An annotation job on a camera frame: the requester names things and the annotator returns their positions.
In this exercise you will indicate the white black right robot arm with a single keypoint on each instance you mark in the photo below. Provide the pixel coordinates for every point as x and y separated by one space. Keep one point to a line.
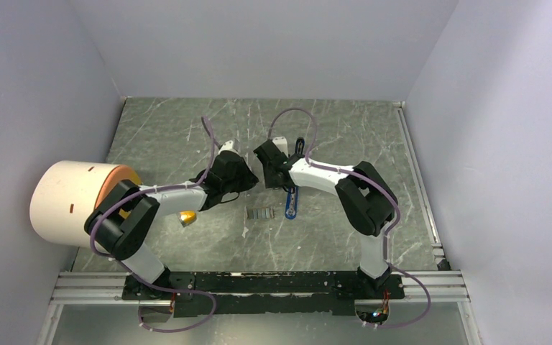
368 203

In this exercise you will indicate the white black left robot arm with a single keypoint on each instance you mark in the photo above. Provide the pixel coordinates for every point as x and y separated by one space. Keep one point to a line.
121 222

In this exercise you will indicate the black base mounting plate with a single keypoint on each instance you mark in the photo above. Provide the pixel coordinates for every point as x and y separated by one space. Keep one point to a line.
336 292

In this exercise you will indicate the grey staple strips tray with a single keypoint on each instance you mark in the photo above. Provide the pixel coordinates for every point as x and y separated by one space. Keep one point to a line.
260 213

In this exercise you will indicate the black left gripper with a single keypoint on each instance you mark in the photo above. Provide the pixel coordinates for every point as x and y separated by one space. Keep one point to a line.
249 179

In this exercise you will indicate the white orange cylinder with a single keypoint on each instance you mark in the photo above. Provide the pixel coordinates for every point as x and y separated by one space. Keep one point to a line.
68 193

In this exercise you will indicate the yellow tape roll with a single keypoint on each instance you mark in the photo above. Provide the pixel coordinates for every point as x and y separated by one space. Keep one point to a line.
186 218

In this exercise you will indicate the aluminium rail frame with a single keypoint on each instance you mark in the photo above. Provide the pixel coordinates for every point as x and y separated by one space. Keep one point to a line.
275 209

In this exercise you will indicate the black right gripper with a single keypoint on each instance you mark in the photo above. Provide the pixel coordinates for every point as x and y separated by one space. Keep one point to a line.
269 182

